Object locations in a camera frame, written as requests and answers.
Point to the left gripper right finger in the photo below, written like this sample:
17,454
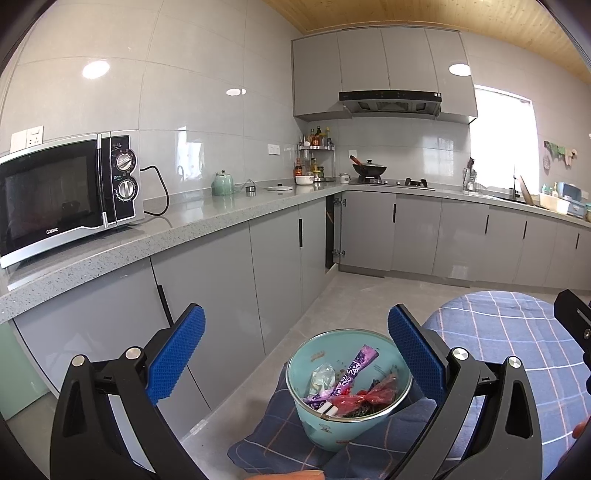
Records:
506,441

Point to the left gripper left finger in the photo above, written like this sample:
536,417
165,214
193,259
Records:
86,442

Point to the pink transparent wrapper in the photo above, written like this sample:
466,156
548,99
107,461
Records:
344,403

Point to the purple snack wrapper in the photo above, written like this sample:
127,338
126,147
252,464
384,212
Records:
365,357

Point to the clear tall plastic bag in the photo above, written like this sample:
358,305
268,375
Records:
322,383

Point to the black foam fruit net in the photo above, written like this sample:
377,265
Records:
378,397

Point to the white black sponge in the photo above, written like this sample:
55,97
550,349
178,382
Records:
328,409

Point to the kitchen faucet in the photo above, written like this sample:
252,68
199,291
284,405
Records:
513,192

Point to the teal round trash bin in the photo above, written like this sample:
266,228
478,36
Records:
339,348

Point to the right hand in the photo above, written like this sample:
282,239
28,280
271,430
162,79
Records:
579,429

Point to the blue plaid tablecloth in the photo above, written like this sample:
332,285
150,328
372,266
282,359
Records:
492,326

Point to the grey base cabinets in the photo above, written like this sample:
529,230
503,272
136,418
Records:
256,265

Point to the silver black microwave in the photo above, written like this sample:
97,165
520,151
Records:
66,190

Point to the black wok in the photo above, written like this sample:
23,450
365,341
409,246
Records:
367,170

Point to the green ceramic teapot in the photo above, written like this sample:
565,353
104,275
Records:
222,184

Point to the range hood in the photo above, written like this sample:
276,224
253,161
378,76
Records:
392,103

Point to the metal spice rack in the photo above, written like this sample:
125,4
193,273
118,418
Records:
315,160

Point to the grey wall cabinets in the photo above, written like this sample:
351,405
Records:
381,58

